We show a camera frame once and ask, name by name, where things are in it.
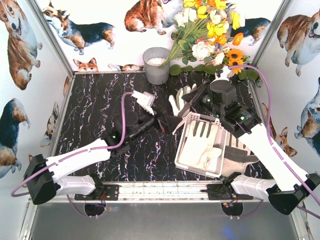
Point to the aluminium front rail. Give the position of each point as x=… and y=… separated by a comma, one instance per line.
x=152, y=191

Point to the white perforated storage basket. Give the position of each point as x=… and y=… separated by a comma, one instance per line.
x=215, y=158

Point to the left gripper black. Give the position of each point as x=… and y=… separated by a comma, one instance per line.
x=162, y=119

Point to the small white sunflower pot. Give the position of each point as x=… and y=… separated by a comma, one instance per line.
x=226, y=72

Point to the artificial flower bouquet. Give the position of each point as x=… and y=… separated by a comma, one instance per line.
x=203, y=29

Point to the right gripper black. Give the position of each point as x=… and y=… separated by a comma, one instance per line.
x=198, y=93

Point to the aluminium post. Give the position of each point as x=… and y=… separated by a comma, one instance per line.
x=269, y=55
x=36, y=10

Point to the white glove grey palm patch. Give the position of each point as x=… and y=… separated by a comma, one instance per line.
x=180, y=108

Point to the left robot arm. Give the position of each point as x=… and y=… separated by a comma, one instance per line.
x=49, y=177

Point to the grey metal bucket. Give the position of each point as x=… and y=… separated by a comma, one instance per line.
x=156, y=65

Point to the right aluminium post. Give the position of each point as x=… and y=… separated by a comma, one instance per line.
x=269, y=55

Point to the left aluminium post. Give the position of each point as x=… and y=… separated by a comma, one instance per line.
x=36, y=10

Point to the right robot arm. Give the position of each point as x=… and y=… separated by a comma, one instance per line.
x=290, y=184

